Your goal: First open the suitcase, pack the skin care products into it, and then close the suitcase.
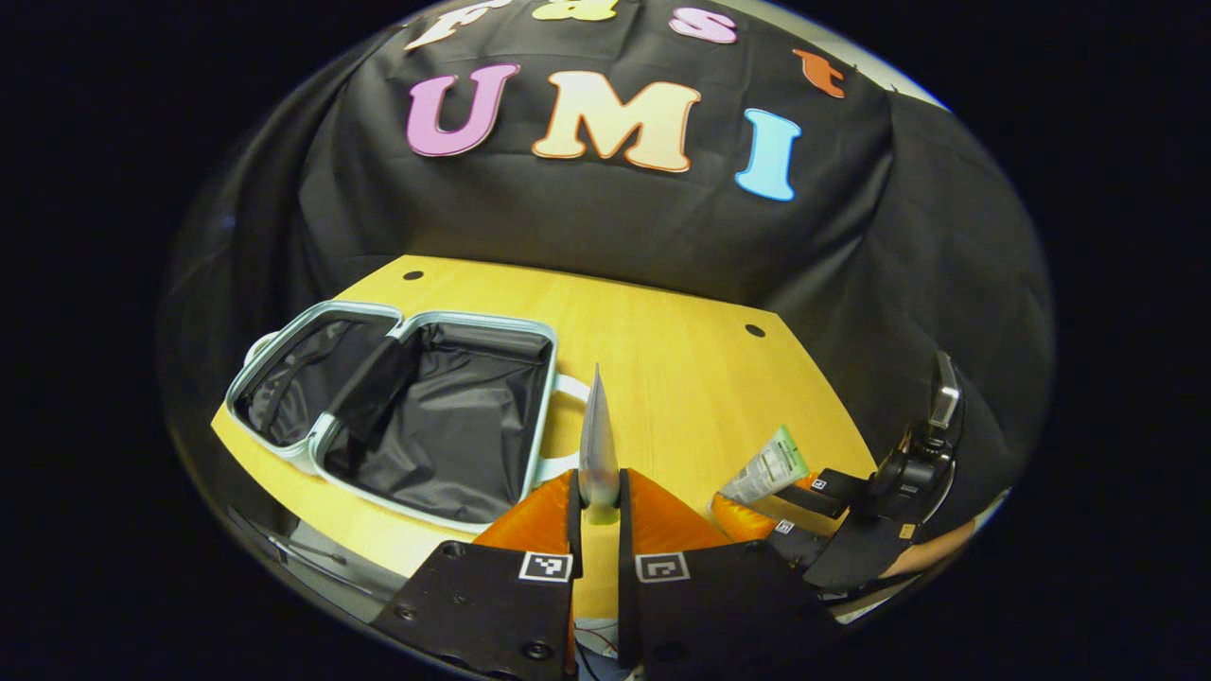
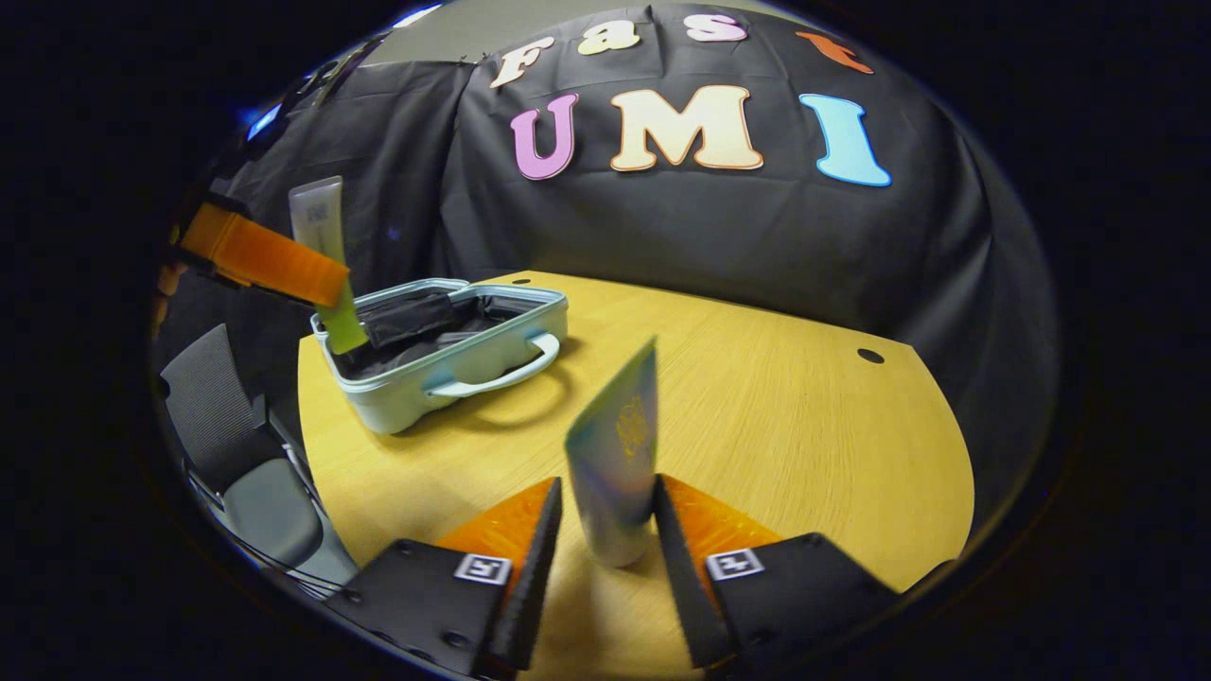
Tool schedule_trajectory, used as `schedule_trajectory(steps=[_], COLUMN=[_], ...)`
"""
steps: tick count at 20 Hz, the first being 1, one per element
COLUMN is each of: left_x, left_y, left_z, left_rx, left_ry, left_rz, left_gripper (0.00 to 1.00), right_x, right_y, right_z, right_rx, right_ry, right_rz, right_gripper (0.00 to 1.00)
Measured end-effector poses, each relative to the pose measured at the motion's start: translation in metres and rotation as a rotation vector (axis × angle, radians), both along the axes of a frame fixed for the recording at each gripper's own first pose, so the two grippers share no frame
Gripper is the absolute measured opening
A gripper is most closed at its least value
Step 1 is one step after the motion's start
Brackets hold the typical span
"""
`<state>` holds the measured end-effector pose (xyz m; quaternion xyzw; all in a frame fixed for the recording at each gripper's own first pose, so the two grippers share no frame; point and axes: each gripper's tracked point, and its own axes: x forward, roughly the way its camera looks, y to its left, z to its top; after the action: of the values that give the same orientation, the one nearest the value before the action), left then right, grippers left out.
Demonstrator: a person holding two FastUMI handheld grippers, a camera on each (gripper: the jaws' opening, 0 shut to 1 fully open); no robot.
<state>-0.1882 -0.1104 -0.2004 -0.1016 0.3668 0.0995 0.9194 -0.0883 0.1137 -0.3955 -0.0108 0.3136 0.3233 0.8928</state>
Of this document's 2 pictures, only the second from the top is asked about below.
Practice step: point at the grey office chair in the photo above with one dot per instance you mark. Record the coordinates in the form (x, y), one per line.
(208, 407)

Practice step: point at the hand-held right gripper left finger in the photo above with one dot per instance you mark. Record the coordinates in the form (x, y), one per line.
(535, 586)

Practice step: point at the white green skin care tube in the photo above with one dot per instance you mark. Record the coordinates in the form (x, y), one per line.
(317, 213)

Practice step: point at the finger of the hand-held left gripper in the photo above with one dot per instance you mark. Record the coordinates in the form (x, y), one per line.
(265, 255)

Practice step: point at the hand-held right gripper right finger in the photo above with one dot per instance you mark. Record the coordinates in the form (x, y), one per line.
(686, 586)

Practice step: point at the light blue suitcase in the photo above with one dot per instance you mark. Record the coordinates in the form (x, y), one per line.
(473, 364)

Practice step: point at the blue green skin care tube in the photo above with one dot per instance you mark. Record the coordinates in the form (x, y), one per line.
(615, 473)

